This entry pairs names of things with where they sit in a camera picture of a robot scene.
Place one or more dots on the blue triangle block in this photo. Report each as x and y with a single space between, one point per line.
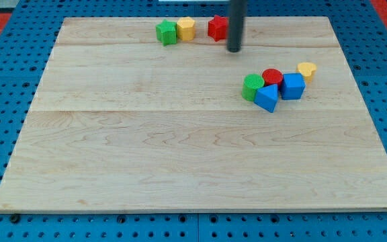
267 97

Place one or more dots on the green cylinder block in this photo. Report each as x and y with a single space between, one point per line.
251 83

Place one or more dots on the yellow heart block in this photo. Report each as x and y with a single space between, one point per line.
307 70

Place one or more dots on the blue cube block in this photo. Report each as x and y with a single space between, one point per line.
292 86

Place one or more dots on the red star block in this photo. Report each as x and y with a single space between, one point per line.
217 28

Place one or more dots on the green star block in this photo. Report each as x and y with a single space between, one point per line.
166 32

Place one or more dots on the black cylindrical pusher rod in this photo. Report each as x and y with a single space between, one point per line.
237 10

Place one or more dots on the red cylinder block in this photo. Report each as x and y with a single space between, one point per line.
272 76

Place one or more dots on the light wooden board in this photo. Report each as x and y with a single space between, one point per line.
122 124

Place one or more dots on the yellow pentagon block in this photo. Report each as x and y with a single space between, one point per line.
186 29

